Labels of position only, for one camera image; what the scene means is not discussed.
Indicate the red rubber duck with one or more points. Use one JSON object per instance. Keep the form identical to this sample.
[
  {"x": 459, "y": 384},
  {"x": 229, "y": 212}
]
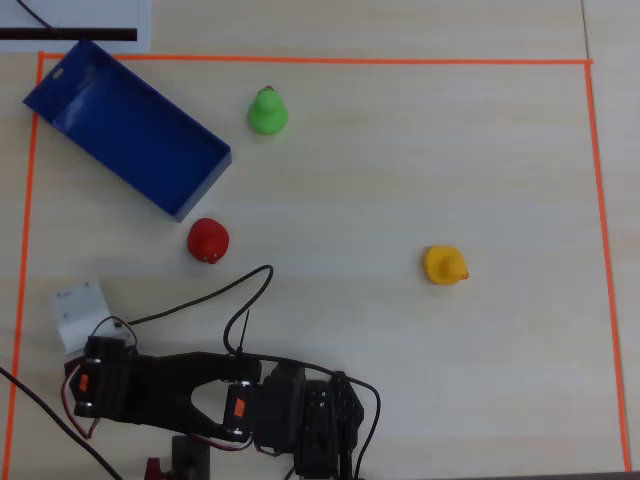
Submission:
[{"x": 207, "y": 240}]

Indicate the black camera stand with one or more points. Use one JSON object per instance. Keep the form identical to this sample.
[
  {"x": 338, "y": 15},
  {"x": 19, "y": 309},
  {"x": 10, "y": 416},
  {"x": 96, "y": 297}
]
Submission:
[{"x": 190, "y": 457}]

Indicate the green toy pear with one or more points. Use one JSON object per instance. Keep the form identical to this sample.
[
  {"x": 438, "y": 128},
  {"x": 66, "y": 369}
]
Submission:
[{"x": 267, "y": 112}]

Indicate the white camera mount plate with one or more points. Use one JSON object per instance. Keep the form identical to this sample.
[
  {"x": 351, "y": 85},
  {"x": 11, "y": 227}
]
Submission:
[{"x": 80, "y": 310}]

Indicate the yellow rubber duck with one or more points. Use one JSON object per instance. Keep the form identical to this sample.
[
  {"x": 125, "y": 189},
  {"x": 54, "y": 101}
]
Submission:
[{"x": 442, "y": 265}]

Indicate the blue plastic box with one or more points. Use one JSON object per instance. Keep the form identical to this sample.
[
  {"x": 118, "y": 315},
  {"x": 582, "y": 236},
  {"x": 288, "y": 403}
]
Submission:
[{"x": 130, "y": 135}]

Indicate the white paper with black bar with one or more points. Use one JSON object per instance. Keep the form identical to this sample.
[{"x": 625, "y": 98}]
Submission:
[{"x": 100, "y": 15}]

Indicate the orange tape strip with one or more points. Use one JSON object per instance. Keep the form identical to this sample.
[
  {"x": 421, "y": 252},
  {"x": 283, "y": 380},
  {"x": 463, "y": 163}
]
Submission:
[
  {"x": 25, "y": 240},
  {"x": 320, "y": 60},
  {"x": 606, "y": 250}
]

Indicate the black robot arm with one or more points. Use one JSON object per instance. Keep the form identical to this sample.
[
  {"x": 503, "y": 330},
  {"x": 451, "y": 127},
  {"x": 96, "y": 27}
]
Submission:
[{"x": 165, "y": 385}]

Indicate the red clamp knob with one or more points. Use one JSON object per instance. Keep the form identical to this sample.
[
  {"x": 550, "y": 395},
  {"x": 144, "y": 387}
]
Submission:
[{"x": 152, "y": 470}]

